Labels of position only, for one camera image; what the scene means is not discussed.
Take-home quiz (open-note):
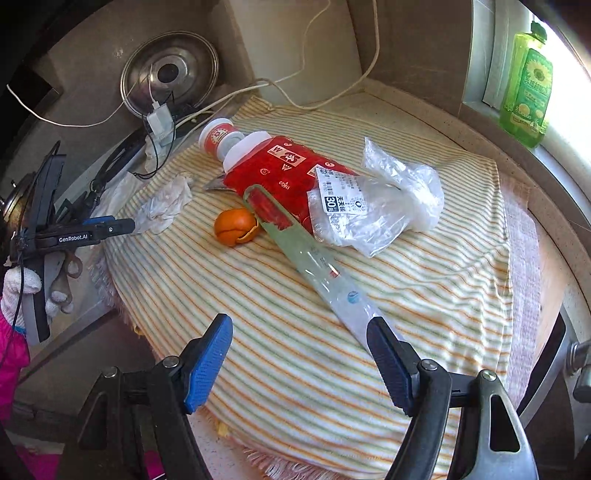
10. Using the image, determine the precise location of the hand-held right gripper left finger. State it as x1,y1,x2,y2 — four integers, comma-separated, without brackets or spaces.
55,314,234,480

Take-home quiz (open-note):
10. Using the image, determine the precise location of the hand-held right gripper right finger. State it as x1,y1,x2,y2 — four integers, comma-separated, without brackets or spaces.
366,316,541,480

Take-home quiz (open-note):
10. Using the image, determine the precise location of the white tissue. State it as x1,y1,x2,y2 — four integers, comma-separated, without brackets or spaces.
133,172,195,234

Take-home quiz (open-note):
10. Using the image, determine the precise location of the long clear plastic wrapper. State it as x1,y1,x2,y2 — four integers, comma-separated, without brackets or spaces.
242,184,387,346

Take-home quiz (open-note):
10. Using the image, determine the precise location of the small white red-label bottle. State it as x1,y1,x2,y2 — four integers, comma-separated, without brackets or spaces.
198,117,245,163

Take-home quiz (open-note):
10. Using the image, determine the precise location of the person's left forearm pink sleeve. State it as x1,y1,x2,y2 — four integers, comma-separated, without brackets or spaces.
0,307,32,421

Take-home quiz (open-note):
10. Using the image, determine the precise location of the person's left hand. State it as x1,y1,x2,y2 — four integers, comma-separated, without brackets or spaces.
0,251,85,320

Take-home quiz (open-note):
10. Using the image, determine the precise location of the white plastic sheet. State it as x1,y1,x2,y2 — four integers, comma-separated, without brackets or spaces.
98,172,145,219

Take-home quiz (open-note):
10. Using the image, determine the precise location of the striped cloth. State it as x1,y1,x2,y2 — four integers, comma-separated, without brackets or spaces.
102,95,516,472

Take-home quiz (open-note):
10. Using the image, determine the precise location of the white charger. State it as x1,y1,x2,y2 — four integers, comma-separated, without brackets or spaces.
146,103,176,145

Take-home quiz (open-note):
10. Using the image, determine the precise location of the orange peel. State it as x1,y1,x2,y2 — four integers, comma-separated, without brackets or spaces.
213,208,260,248

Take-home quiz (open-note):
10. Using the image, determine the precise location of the clear crumpled plastic bag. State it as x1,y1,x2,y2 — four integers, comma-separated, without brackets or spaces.
306,136,445,259

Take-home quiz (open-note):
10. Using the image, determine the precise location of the red snack bag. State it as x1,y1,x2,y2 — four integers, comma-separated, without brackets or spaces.
221,131,362,235

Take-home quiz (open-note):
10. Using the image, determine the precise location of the steel pot lid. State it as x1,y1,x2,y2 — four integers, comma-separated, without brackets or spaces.
120,31,221,117

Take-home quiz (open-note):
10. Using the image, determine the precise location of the silver metal fixture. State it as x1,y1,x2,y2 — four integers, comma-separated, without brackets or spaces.
556,308,591,459

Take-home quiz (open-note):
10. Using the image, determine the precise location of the green dish soap bottle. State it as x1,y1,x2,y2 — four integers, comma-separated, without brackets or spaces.
499,21,556,149

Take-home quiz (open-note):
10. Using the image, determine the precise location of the thin black cable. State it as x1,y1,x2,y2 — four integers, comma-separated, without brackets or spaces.
132,88,177,181

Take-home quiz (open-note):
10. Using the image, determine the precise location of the thin white cable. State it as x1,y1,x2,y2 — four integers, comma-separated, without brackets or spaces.
6,62,160,128
185,0,334,121

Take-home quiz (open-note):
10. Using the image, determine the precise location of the thick white cable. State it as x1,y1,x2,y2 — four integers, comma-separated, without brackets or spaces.
171,0,382,136

